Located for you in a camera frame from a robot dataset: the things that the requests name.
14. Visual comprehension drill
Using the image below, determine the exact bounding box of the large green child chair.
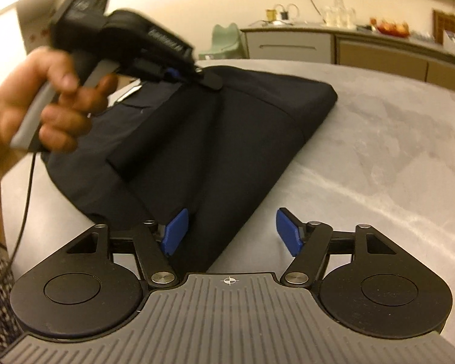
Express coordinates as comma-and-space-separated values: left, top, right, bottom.
201, 23, 248, 61

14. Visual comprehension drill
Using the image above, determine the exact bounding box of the person's left hand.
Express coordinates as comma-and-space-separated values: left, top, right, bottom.
0, 46, 119, 169

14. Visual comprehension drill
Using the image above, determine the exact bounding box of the black garment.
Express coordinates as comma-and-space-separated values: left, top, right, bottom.
42, 64, 338, 274

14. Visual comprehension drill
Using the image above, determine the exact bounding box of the patterned clothing of person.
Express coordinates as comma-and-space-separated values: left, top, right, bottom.
0, 231, 27, 349

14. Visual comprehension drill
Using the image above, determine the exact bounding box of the black television cable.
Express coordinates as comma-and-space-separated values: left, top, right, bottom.
299, 0, 327, 18

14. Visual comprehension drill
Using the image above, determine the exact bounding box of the clear glass cup set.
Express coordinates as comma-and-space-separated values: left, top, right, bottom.
320, 0, 359, 28

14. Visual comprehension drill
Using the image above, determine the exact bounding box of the wooden chessboard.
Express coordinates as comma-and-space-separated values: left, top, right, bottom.
432, 8, 455, 46

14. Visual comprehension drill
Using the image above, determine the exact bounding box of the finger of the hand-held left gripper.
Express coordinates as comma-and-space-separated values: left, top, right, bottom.
181, 66, 225, 92
136, 59, 180, 83

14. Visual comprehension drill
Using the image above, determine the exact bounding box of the red figurine ornament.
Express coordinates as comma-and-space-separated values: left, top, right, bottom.
369, 17, 410, 39

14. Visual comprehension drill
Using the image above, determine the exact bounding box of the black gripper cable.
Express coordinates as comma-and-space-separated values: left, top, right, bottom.
0, 148, 36, 296

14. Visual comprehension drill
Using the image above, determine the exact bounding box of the grey and brown television cabinet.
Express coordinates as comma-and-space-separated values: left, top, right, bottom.
240, 23, 455, 97

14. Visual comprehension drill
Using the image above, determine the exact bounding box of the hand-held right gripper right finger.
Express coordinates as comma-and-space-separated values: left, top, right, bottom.
276, 208, 397, 288

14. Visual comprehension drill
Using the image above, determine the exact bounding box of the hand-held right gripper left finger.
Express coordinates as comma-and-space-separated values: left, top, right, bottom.
66, 208, 190, 288

